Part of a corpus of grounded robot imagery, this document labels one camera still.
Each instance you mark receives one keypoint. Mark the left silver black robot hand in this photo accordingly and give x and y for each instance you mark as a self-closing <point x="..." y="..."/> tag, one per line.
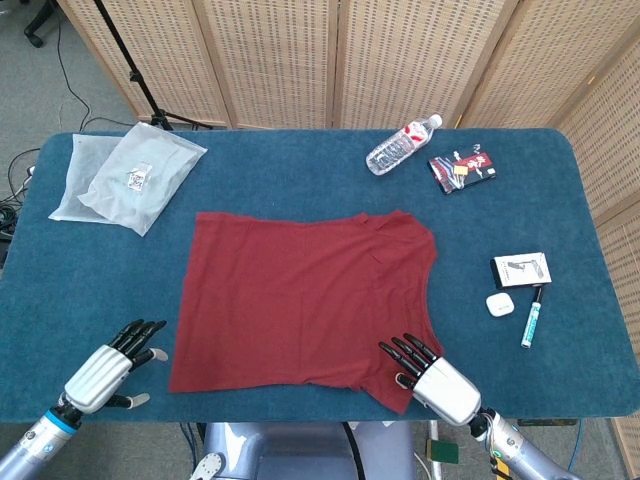
<point x="95" y="375"/>

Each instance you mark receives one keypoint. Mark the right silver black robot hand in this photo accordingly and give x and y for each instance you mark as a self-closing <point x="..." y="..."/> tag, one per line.
<point x="447" y="392"/>

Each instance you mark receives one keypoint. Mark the red t-shirt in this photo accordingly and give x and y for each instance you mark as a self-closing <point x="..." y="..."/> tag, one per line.
<point x="300" y="300"/>

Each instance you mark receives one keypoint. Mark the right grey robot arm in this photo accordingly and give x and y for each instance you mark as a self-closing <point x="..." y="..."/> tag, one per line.
<point x="520" y="447"/>

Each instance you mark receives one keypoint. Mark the green card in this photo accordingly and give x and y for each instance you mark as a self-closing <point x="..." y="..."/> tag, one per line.
<point x="442" y="451"/>

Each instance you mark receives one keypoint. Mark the white table leg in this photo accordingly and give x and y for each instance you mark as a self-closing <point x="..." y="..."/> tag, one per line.
<point x="436" y="467"/>

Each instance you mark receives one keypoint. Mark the white earbuds case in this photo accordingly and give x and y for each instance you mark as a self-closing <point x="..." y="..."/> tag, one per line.
<point x="499" y="305"/>

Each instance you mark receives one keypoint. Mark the teal marker pen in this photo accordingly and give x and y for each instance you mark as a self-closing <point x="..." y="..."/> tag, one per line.
<point x="531" y="325"/>

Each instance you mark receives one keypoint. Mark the white and black box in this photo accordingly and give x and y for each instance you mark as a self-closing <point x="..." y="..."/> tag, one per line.
<point x="525" y="270"/>

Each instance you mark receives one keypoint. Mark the grey robot torso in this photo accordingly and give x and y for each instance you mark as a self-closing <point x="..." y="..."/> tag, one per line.
<point x="300" y="450"/>

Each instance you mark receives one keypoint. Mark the plain translucent plastic bag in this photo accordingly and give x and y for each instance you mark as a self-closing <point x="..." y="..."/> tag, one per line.
<point x="75" y="190"/>

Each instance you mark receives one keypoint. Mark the labelled translucent plastic bag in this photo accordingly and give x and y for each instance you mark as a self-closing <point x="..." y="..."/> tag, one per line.
<point x="145" y="165"/>

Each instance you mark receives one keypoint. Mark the dark red snack packet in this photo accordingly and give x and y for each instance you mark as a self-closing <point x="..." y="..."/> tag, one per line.
<point x="475" y="167"/>

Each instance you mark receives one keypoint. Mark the clear plastic water bottle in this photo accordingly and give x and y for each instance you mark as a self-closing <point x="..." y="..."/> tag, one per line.
<point x="397" y="147"/>

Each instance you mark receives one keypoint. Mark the blue table cloth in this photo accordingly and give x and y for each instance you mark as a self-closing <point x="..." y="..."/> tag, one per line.
<point x="300" y="165"/>

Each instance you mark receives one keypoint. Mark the black tripod stand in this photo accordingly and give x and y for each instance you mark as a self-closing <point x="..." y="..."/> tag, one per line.
<point x="134" y="77"/>

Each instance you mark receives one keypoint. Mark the black office chair base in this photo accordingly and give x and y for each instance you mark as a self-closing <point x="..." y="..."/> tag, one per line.
<point x="35" y="37"/>

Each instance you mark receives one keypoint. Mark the rattan folding screen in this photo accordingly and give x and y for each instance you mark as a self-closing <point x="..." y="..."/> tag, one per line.
<point x="275" y="60"/>

